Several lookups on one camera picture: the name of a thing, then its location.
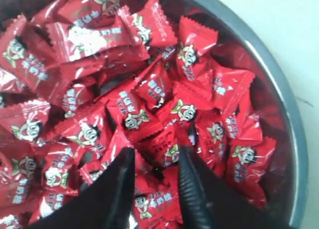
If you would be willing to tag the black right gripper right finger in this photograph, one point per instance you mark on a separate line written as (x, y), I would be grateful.
(206, 202)

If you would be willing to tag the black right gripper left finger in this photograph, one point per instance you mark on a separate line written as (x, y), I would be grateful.
(106, 204)

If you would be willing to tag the steel bowl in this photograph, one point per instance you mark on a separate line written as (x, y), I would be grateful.
(286, 180)

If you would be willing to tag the pile of red wrapped candies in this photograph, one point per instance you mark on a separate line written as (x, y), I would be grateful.
(86, 78)

